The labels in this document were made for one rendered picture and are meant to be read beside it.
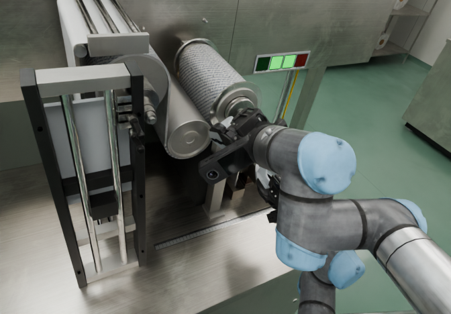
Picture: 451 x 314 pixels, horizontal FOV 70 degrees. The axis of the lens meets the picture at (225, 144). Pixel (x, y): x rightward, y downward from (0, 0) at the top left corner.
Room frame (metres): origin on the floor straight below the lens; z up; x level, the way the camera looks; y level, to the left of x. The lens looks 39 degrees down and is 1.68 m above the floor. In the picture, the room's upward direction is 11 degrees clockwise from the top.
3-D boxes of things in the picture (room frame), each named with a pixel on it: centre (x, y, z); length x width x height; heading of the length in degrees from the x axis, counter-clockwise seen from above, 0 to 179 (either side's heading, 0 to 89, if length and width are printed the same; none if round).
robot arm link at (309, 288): (0.39, -0.27, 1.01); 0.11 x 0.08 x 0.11; 170
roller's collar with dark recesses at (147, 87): (0.53, 0.18, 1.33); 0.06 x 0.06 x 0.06; 34
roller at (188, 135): (0.72, 0.16, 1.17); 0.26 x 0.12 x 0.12; 34
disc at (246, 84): (0.68, -0.01, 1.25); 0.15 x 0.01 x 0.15; 124
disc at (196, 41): (0.90, 0.13, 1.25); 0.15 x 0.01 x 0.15; 124
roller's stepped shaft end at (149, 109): (0.48, 0.15, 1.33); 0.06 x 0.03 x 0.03; 34
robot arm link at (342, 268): (0.41, -0.27, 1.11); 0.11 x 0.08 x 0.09; 34
